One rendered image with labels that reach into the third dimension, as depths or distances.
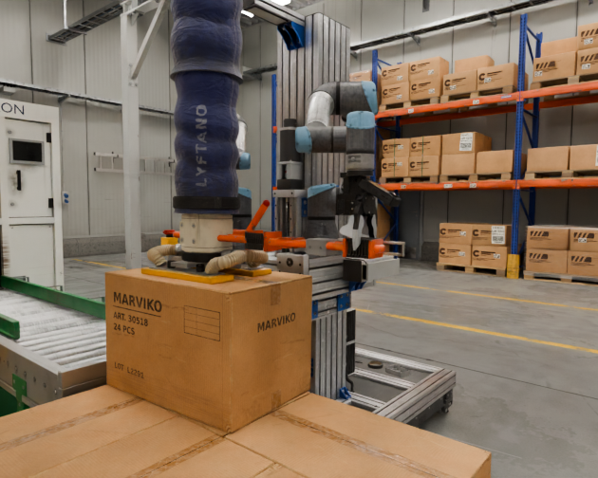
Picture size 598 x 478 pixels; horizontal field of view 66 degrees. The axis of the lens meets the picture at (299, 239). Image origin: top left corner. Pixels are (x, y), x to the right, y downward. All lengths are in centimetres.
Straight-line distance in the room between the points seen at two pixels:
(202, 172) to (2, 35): 1011
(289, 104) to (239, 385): 137
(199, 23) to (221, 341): 97
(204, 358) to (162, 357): 19
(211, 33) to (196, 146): 35
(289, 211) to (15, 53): 977
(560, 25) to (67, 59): 979
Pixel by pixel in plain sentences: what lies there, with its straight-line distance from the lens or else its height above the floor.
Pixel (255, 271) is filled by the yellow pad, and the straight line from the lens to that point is 156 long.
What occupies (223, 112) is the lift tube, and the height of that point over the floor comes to 148.
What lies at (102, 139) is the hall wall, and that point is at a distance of 1186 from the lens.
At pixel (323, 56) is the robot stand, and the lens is 223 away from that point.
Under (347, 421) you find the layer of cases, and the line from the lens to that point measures 149.
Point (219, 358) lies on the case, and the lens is 136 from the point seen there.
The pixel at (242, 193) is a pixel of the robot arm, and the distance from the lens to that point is 220.
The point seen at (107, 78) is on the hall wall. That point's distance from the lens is 1220.
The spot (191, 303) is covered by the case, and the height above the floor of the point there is 89.
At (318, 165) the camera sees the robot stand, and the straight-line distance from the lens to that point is 211.
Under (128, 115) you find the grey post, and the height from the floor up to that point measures 209.
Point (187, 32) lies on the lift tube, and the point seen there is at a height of 171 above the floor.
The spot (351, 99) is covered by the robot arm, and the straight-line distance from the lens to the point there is 169.
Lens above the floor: 118
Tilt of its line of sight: 4 degrees down
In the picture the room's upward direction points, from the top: straight up
